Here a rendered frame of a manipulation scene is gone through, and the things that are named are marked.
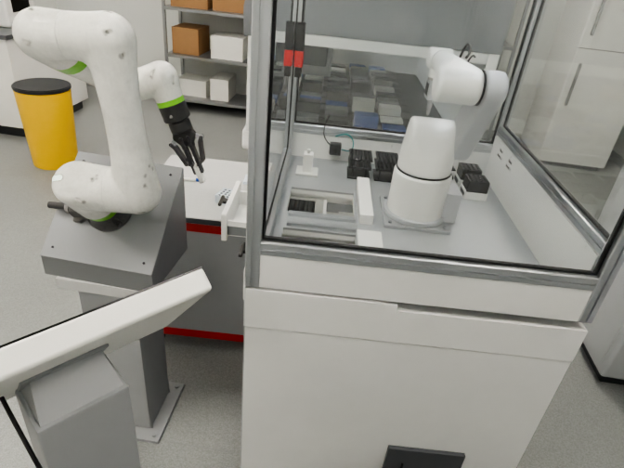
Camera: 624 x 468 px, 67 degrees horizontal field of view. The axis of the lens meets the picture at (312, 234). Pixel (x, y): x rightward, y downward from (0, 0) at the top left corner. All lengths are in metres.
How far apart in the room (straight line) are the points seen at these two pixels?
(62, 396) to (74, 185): 0.67
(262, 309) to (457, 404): 0.69
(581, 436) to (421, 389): 1.17
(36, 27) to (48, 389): 0.80
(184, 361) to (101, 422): 1.44
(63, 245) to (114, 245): 0.17
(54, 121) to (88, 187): 2.86
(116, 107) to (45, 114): 2.96
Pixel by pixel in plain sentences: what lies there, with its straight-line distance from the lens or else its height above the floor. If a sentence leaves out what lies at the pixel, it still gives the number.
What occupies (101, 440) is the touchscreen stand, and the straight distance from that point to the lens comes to 1.05.
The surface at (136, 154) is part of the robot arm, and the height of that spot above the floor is 1.24.
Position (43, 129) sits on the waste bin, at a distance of 4.30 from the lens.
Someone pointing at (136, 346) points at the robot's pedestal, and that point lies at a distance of 1.86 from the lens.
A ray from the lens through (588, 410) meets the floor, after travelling 2.73.
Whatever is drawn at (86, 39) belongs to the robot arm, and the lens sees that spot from 1.27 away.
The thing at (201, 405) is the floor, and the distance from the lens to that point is 2.25.
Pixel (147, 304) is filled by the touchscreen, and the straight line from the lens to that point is 0.89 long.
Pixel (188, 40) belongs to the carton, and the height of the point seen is 0.77.
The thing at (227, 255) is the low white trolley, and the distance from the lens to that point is 2.08.
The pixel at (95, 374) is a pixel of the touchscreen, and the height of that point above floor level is 1.05.
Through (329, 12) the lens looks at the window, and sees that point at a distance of 1.05.
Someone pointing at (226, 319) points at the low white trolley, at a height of 0.22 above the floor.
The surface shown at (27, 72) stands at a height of 0.56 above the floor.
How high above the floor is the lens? 1.74
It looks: 31 degrees down
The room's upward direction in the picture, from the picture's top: 6 degrees clockwise
